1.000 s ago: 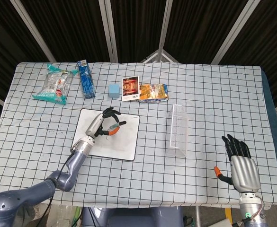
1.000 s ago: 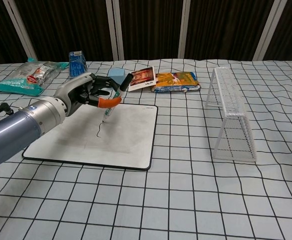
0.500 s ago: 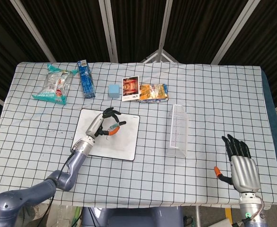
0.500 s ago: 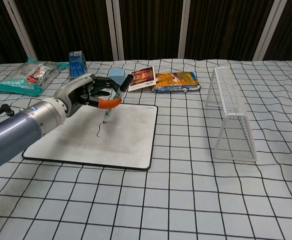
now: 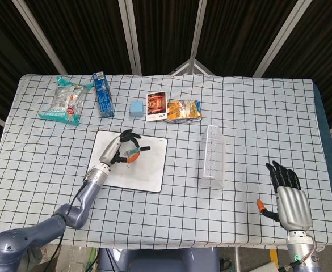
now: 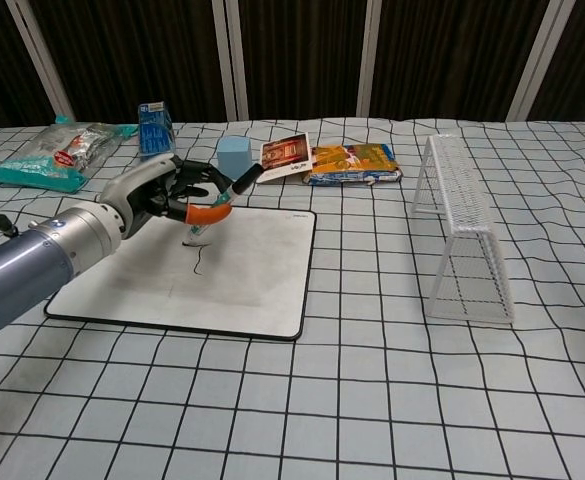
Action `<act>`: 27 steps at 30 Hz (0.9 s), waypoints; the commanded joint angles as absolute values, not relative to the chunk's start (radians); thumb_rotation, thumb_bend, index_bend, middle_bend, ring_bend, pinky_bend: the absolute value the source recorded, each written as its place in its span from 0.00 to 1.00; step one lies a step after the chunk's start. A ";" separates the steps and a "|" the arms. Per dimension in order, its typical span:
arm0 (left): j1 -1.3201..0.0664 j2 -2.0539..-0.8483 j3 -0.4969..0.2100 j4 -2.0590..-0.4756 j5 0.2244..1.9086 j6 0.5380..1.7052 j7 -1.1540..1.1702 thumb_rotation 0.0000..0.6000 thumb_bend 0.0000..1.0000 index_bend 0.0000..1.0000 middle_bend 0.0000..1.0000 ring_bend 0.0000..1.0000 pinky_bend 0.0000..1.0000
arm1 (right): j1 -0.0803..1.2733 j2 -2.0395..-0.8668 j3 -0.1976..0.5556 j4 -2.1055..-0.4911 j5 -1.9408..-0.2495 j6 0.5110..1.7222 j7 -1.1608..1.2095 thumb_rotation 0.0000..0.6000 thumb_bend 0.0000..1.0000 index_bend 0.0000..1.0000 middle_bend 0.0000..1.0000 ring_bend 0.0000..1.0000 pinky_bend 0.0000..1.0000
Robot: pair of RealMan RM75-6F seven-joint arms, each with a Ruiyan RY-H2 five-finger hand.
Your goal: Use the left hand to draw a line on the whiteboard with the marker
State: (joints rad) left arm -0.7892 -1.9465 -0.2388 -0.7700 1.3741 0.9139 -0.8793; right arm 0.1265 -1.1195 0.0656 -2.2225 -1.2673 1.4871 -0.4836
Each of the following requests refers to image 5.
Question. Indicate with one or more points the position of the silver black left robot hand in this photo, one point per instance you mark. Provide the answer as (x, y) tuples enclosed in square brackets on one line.
[(110, 150)]

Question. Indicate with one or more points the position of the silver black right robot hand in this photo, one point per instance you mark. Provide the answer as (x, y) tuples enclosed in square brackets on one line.
[(293, 207)]

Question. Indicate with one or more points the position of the green whiteboard marker black cap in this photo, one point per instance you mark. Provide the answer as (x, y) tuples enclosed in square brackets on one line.
[(134, 151)]

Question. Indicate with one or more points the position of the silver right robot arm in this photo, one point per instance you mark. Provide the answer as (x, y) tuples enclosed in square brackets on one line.
[(302, 249)]

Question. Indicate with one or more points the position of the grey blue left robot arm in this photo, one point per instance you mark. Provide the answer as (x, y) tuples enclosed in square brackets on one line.
[(86, 198)]

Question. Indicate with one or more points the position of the white rectangular board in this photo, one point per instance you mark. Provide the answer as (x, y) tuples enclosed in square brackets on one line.
[(151, 170)]

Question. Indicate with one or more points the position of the light blue cube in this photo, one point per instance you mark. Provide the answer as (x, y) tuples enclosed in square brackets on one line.
[(137, 109)]

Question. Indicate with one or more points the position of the blue carton box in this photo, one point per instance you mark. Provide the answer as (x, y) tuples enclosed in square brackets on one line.
[(104, 97)]

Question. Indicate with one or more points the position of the clear teal snack bag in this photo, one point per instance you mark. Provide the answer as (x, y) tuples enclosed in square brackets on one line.
[(63, 105)]

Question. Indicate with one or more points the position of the orange yellow snack packet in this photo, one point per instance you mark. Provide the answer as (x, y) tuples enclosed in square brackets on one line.
[(184, 112)]

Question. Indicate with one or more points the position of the clear plastic measuring container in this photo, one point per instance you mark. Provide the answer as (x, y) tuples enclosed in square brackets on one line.
[(214, 158)]

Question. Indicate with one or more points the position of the black checked white tablecloth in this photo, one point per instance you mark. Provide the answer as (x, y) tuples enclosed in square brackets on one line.
[(182, 215)]

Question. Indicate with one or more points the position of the white triangular screen foot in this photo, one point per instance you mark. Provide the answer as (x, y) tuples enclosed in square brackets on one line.
[(192, 66)]

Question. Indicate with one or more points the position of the grey blue plastic stool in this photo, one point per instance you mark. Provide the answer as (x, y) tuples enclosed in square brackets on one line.
[(160, 259)]

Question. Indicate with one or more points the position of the white screen frame post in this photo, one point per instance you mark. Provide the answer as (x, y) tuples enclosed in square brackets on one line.
[(41, 37), (279, 39), (197, 31), (130, 37)]

